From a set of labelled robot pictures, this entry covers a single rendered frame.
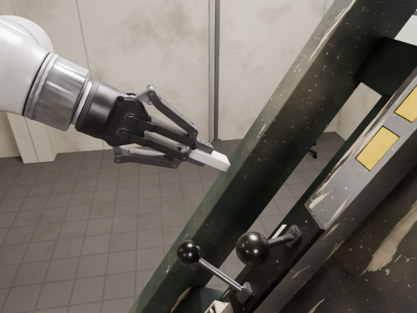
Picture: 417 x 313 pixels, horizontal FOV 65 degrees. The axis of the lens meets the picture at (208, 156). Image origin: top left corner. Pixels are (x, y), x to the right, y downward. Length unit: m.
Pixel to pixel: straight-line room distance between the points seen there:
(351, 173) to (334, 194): 0.03
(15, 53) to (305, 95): 0.45
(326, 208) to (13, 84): 0.41
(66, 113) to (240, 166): 0.34
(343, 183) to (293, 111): 0.21
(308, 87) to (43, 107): 0.42
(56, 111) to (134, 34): 3.01
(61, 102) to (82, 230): 2.42
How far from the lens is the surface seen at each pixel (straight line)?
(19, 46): 0.45
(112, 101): 0.45
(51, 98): 0.44
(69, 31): 3.50
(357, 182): 0.44
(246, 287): 0.52
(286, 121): 0.62
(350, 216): 0.45
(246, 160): 0.63
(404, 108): 0.44
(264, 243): 0.37
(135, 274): 2.40
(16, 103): 0.45
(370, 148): 0.45
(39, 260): 2.72
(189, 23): 3.43
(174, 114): 0.47
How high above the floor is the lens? 1.82
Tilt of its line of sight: 31 degrees down
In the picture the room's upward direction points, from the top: straight up
